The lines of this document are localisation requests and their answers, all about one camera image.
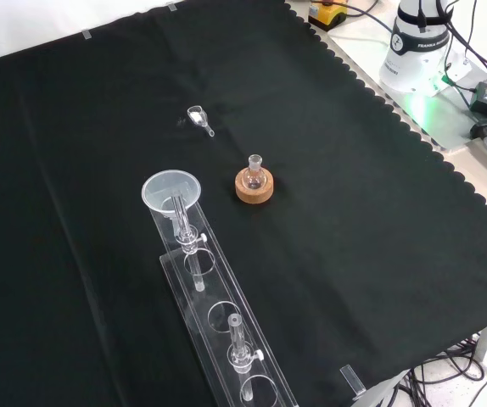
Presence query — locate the clear plastic funnel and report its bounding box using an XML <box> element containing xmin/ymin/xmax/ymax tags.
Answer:
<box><xmin>141</xmin><ymin>169</ymin><xmax>204</xmax><ymax>221</ymax></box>

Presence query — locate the clear acrylic funnel stand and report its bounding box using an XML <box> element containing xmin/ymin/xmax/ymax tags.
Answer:
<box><xmin>146</xmin><ymin>192</ymin><xmax>299</xmax><ymax>407</ymax></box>

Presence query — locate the glass round-bottom flask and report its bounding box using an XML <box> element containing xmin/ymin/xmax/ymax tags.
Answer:
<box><xmin>243</xmin><ymin>154</ymin><xmax>269</xmax><ymax>191</ymax></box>

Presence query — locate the black bench cloth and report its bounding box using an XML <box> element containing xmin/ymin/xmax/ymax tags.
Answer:
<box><xmin>0</xmin><ymin>0</ymin><xmax>487</xmax><ymax>407</ymax></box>

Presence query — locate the yellow stop button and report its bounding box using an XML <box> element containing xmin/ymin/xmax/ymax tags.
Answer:
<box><xmin>308</xmin><ymin>0</ymin><xmax>349</xmax><ymax>28</ymax></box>

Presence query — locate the clear plastic cloth clip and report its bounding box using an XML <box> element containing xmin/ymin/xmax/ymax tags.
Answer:
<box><xmin>339</xmin><ymin>364</ymin><xmax>368</xmax><ymax>402</ymax></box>

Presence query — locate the grey metal mounting plate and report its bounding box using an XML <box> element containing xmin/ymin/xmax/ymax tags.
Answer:
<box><xmin>327</xmin><ymin>25</ymin><xmax>487</xmax><ymax>154</ymax></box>

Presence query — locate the cork ring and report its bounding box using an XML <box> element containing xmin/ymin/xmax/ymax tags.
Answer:
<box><xmin>234</xmin><ymin>168</ymin><xmax>276</xmax><ymax>207</ymax></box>

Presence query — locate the black cable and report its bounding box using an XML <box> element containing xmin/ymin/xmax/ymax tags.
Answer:
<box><xmin>343</xmin><ymin>7</ymin><xmax>398</xmax><ymax>35</ymax></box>

